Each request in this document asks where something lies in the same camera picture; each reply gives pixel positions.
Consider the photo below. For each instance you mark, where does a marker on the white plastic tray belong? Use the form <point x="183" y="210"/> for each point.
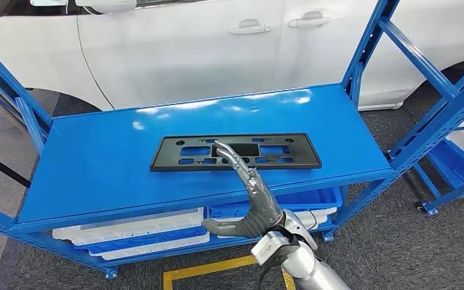
<point x="324" y="216"/>
<point x="136" y="228"/>
<point x="156" y="249"/>

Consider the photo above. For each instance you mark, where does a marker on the black plastic plate with cutouts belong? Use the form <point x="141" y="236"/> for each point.
<point x="166" y="156"/>

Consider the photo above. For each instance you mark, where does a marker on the blue metal shelf rack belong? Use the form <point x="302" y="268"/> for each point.
<point x="452" y="166"/>
<point x="116" y="160"/>

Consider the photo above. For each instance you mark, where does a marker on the yellow floor tape rectangle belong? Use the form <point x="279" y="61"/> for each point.
<point x="208" y="269"/>

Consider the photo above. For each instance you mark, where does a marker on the white car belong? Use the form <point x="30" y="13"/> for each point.
<point x="176" y="52"/>

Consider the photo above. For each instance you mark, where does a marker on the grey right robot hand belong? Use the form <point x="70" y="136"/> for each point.
<point x="262" y="208"/>

